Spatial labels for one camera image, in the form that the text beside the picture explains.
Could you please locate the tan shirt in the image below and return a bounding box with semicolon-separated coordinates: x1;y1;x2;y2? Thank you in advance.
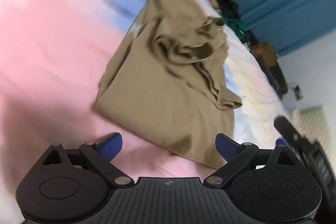
95;0;242;169

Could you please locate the beige headboard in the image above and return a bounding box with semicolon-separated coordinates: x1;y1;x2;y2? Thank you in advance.
290;105;333;152

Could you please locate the brown paper bag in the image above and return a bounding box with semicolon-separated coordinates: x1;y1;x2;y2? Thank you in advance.
250;41;278;67

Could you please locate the green garment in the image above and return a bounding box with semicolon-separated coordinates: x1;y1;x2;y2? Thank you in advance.
224;17;246;40

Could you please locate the black garment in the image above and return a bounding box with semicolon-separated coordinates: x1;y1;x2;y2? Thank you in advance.
217;0;241;20

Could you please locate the wall power socket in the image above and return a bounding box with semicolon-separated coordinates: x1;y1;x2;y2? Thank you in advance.
288;82;303;101

